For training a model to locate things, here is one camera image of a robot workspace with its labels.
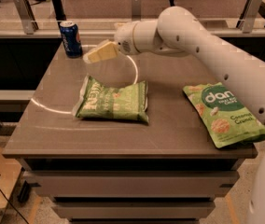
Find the centre metal rail bracket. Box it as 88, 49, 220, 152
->
132, 0, 141, 21

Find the black floor cable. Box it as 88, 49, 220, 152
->
0, 161, 30, 224

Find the green snack bag centre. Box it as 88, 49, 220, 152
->
72, 75, 148, 123

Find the blue pepsi can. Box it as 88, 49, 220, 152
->
59, 21, 83, 58

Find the metal rail bracket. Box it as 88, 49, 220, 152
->
132, 0, 141, 21
239, 0, 262, 34
13, 0, 38, 35

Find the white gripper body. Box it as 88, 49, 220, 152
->
114, 21, 139, 55

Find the horizontal metal rail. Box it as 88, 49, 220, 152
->
0, 28, 265, 37

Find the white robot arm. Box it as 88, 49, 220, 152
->
83, 7, 265, 224

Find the green dang chips bag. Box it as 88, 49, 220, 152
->
183, 82, 265, 148

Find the left metal rail bracket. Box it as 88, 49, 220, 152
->
13, 0, 38, 35

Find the right metal rail bracket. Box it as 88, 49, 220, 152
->
239, 0, 262, 34

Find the grey drawer cabinet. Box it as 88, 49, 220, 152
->
23, 170, 239, 224

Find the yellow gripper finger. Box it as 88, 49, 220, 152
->
83, 40, 119, 63

